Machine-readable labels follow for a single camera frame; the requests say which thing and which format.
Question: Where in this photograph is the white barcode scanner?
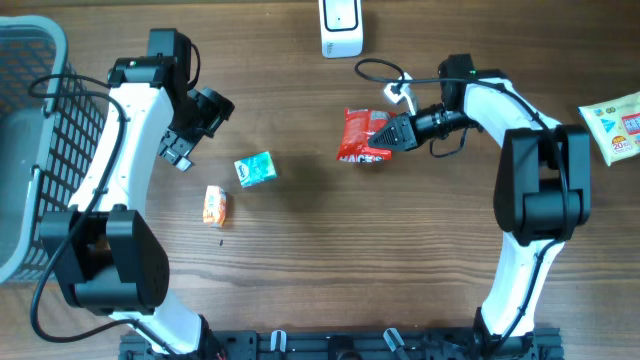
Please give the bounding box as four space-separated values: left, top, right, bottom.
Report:
318 0 364 59

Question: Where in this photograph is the orange white small box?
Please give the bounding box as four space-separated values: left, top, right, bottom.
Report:
202 185 227 227

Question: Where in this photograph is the red Hacks candy bag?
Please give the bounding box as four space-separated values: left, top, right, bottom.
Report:
336 108 395 163

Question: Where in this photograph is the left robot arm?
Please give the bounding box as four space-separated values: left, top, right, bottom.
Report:
39 28 234 359

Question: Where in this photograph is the grey plastic shopping basket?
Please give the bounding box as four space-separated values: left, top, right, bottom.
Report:
1 15 106 284

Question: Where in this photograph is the white blue-edged packet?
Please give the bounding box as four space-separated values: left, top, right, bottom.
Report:
578 92 639 166

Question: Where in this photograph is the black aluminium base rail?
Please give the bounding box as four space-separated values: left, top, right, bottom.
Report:
118 328 565 360

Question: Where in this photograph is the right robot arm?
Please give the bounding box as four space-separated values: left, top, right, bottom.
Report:
368 54 591 359

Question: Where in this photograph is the teal white small box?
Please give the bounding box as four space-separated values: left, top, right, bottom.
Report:
234 151 277 188

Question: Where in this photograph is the right black cable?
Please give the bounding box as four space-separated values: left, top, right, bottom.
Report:
353 57 571 351

